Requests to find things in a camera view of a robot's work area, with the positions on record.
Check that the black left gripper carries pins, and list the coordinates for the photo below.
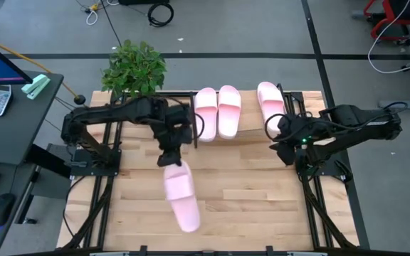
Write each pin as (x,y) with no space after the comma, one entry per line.
(173,137)

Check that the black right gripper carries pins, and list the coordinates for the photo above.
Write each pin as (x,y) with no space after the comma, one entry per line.
(297,131)

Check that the wooden shelf with black legs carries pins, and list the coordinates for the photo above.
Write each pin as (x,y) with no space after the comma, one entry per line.
(249,117)

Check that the pink foam slide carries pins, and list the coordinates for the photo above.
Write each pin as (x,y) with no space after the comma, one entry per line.
(183,206)
(269,99)
(229,117)
(205,121)

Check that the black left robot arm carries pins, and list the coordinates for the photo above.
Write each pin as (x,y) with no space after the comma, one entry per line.
(119,110)

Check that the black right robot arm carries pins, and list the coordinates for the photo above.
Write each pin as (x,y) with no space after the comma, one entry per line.
(361,122)

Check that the green leafy plant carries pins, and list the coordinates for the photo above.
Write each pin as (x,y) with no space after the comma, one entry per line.
(134,69)

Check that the yellow rod with black ball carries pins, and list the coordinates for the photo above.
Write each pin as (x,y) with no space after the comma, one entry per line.
(79,100)

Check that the mint green stapler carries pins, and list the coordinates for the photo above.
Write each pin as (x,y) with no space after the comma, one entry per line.
(36,86)

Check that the dark grey desk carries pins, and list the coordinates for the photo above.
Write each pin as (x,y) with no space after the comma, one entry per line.
(20,131)
(16,181)

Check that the black floor box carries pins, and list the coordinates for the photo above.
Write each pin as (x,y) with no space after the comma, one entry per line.
(137,1)

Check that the black computer mouse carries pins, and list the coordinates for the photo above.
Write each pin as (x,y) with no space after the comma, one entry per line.
(2,209)

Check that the red and black cart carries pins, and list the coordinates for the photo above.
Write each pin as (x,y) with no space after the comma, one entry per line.
(406,10)

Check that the black aluminium table frame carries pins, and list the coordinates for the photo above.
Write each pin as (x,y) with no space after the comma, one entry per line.
(176,94)

